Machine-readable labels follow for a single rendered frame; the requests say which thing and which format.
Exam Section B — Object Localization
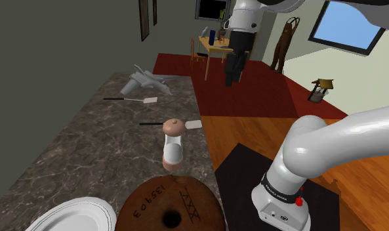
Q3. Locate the red rug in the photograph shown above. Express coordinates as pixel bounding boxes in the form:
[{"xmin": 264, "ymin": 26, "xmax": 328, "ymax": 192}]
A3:
[{"xmin": 152, "ymin": 52, "xmax": 349, "ymax": 120}]

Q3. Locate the wooden table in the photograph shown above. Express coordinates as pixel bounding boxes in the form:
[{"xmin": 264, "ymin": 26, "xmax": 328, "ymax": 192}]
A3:
[{"xmin": 198, "ymin": 26, "xmax": 250, "ymax": 81}]

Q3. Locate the black handled grey spatula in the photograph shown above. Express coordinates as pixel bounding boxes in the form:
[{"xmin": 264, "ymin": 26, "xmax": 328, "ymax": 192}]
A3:
[
  {"xmin": 138, "ymin": 119, "xmax": 203, "ymax": 131},
  {"xmin": 103, "ymin": 96, "xmax": 159, "ymax": 104}
]

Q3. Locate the blue sky window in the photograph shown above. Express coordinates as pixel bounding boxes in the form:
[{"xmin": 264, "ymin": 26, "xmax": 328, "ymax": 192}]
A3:
[{"xmin": 308, "ymin": 0, "xmax": 387, "ymax": 56}]

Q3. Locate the large dark wall picture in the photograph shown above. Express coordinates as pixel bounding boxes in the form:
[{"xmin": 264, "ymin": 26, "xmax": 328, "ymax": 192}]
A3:
[{"xmin": 138, "ymin": 0, "xmax": 150, "ymax": 43}]

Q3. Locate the small wooden well with bucket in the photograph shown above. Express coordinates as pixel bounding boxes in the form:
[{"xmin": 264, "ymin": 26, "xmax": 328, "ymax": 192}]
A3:
[{"xmin": 307, "ymin": 78, "xmax": 335, "ymax": 104}]

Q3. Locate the brown coat rack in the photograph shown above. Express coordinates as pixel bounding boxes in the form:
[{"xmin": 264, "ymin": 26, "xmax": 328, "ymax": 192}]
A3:
[{"xmin": 269, "ymin": 16, "xmax": 301, "ymax": 74}]

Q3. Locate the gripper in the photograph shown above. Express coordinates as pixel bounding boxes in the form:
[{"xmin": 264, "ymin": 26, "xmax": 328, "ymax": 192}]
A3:
[{"xmin": 224, "ymin": 30, "xmax": 257, "ymax": 87}]

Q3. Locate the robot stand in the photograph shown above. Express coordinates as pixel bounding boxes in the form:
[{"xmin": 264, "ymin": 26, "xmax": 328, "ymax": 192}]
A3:
[{"xmin": 214, "ymin": 142, "xmax": 341, "ymax": 231}]

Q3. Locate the white plate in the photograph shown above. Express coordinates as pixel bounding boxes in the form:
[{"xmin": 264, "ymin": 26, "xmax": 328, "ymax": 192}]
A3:
[{"xmin": 24, "ymin": 196, "xmax": 117, "ymax": 231}]

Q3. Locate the wooden chair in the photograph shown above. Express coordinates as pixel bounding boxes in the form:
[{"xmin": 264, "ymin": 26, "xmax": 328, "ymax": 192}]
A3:
[{"xmin": 189, "ymin": 37, "xmax": 209, "ymax": 70}]

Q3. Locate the brown wooden disc with hole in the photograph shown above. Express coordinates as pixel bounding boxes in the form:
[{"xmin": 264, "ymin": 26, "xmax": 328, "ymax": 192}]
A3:
[{"xmin": 114, "ymin": 174, "xmax": 227, "ymax": 231}]

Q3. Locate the dark window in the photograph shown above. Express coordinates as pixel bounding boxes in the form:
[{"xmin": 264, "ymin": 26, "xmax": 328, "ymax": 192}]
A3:
[{"xmin": 194, "ymin": 0, "xmax": 231, "ymax": 22}]

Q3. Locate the brown and clear pepper mill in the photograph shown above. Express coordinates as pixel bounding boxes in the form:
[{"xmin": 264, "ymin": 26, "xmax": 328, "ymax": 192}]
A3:
[{"xmin": 161, "ymin": 118, "xmax": 187, "ymax": 172}]

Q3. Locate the grey toy jet plane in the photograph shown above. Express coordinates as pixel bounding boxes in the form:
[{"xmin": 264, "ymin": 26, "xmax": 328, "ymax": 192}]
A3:
[{"xmin": 119, "ymin": 64, "xmax": 174, "ymax": 96}]

